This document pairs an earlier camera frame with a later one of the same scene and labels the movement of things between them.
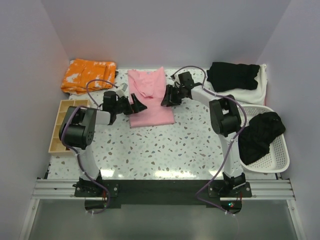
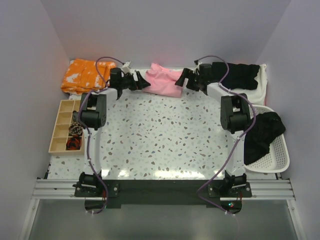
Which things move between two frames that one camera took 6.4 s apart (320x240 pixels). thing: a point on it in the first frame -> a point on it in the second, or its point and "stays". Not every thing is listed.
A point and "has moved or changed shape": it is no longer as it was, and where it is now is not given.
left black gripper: [137, 106] -> [140, 84]
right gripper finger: [166, 100] -> [185, 73]
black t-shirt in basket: [255, 139] stays
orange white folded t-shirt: [80, 71] stays
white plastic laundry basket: [277, 160] stays
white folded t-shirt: [254, 96] stays
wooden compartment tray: [56, 146] stays
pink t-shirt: [149, 85] has moved or changed shape
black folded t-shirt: [226, 76] stays
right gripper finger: [175, 101] -> [191, 84]
